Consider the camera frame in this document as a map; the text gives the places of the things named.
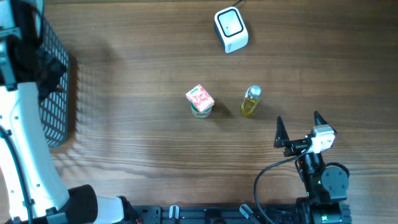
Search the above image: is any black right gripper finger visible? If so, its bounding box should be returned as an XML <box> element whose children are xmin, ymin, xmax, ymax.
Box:
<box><xmin>275</xmin><ymin>116</ymin><xmax>290</xmax><ymax>142</ymax></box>
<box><xmin>313</xmin><ymin>111</ymin><xmax>336</xmax><ymax>134</ymax></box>

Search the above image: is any yellow liquid bottle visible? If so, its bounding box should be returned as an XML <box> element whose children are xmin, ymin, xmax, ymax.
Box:
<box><xmin>241</xmin><ymin>85</ymin><xmax>262</xmax><ymax>116</ymax></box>

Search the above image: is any green lid jar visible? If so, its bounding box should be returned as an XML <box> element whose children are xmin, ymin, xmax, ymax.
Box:
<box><xmin>191</xmin><ymin>104</ymin><xmax>212</xmax><ymax>119</ymax></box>

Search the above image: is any red tissue pack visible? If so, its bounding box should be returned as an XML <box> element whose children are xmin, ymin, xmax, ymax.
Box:
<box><xmin>186</xmin><ymin>84</ymin><xmax>215</xmax><ymax>113</ymax></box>

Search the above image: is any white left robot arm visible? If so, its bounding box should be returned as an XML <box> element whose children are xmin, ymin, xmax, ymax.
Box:
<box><xmin>1</xmin><ymin>1</ymin><xmax>162</xmax><ymax>223</ymax></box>

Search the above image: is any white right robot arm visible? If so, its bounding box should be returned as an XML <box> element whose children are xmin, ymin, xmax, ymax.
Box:
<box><xmin>274</xmin><ymin>111</ymin><xmax>352</xmax><ymax>224</ymax></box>

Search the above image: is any white barcode scanner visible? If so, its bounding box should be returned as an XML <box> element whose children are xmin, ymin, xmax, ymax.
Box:
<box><xmin>214</xmin><ymin>6</ymin><xmax>249</xmax><ymax>54</ymax></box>

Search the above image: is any grey mesh basket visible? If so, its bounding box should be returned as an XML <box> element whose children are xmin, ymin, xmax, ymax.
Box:
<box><xmin>39</xmin><ymin>17</ymin><xmax>70</xmax><ymax>148</ymax></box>

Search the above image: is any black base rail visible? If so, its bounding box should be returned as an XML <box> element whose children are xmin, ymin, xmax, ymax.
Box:
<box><xmin>133</xmin><ymin>203</ymin><xmax>352</xmax><ymax>224</ymax></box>

